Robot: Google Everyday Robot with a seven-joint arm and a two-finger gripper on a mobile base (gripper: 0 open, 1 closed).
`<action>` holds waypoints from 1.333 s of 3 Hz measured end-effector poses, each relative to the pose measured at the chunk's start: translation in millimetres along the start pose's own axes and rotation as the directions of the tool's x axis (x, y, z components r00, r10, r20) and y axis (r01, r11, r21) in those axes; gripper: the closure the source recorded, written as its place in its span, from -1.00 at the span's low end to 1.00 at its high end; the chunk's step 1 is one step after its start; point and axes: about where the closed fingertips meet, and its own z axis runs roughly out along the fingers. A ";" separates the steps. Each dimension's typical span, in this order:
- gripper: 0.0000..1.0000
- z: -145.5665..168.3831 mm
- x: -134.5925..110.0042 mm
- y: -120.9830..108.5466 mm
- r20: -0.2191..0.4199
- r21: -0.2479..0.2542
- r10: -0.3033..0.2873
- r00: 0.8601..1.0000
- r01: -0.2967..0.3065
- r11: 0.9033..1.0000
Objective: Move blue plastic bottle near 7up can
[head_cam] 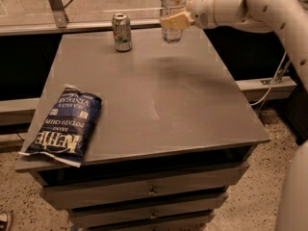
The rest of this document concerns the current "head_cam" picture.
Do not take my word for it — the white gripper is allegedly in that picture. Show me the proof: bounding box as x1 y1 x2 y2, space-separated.
160 0 217 30

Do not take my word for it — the clear plastic water bottle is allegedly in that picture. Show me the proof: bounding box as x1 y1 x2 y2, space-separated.
162 0 186 43

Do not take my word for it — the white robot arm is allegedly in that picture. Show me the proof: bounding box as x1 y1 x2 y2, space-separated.
160 0 308 231

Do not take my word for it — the green 7up can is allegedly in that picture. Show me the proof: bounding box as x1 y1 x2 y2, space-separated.
112 13 132 52

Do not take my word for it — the grey drawer cabinet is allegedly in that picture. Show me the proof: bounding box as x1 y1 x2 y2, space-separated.
16 28 270 231

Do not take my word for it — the blue Kettle chips bag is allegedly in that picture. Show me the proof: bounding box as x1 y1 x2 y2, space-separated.
20 86 102 167

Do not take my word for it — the shoe toe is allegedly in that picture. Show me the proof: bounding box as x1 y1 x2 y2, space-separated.
0 211 13 231

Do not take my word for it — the white cable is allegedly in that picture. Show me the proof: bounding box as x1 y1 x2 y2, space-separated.
249 51 288 108

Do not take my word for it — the metal guard rail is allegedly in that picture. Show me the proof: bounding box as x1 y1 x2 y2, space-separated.
0 0 162 36

